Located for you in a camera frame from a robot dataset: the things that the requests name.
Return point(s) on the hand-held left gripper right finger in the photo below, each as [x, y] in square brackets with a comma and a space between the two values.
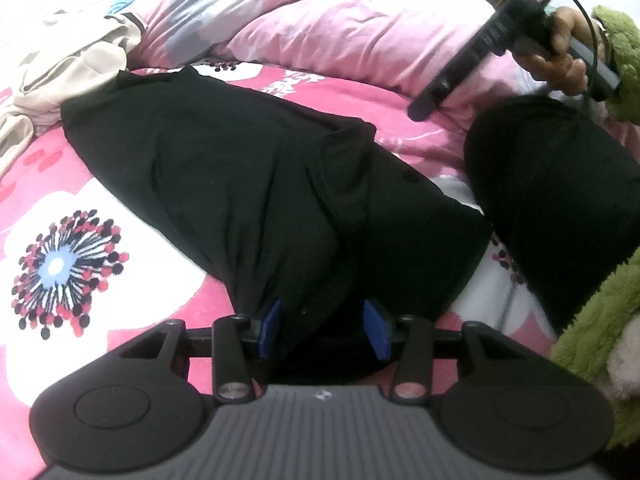
[375, 327]

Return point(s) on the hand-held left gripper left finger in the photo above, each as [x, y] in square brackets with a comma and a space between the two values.
[272, 325]

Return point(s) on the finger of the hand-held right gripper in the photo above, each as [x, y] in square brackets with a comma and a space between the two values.
[440, 92]

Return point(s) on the black printed t-shirt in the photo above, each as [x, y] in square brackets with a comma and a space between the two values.
[225, 185]

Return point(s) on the person's right hand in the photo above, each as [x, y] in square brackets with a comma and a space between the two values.
[565, 72]

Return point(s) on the pink floral bed blanket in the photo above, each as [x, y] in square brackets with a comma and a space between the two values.
[165, 305]

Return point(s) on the light pink quilt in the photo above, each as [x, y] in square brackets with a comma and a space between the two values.
[325, 25]

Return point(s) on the person's black pants leg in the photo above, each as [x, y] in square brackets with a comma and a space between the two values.
[550, 185]

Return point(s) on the green fleece robe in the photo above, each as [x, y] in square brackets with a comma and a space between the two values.
[595, 330]

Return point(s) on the blue patterned cloth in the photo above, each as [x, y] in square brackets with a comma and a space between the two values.
[127, 1]

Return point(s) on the beige jacket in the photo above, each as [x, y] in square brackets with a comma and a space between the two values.
[65, 70]

